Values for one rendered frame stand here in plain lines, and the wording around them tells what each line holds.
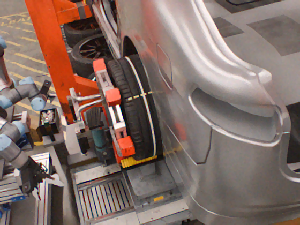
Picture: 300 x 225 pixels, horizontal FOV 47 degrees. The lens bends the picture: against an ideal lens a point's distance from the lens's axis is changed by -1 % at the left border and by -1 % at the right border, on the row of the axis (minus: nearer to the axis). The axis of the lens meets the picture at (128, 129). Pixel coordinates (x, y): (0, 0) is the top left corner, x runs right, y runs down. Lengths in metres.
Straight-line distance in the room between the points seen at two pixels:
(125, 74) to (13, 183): 0.93
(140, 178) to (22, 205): 0.91
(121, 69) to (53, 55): 0.59
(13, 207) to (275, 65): 2.07
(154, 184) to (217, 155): 1.35
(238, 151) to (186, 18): 0.49
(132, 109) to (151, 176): 0.84
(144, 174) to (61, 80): 0.92
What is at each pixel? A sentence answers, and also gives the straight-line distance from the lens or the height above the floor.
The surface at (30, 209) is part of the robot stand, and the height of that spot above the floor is 0.21.
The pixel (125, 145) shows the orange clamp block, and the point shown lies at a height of 0.88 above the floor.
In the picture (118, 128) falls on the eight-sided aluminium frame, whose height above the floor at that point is 0.96.
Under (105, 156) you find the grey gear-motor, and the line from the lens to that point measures 2.74.
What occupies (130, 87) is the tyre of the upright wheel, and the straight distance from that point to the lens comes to 1.91.
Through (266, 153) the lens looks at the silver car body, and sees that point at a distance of 1.22.
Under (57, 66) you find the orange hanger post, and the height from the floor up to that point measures 1.05.
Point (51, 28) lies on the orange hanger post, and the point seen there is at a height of 1.32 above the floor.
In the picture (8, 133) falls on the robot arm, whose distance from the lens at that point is 1.67.
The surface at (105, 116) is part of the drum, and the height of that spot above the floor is 0.89.
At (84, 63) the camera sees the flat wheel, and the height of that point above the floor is 0.49.
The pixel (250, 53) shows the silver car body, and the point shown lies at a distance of 2.33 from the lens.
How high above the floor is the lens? 2.22
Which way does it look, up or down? 42 degrees down
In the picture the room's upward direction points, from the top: 11 degrees counter-clockwise
